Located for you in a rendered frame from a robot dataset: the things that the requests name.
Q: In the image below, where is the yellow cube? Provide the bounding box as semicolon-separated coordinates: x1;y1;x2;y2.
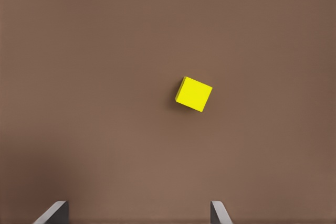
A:
174;76;213;113

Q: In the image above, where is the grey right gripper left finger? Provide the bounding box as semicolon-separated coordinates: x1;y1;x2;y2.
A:
32;200;70;224

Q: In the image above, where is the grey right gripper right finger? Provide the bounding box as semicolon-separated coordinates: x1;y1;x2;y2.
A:
210;200;234;224

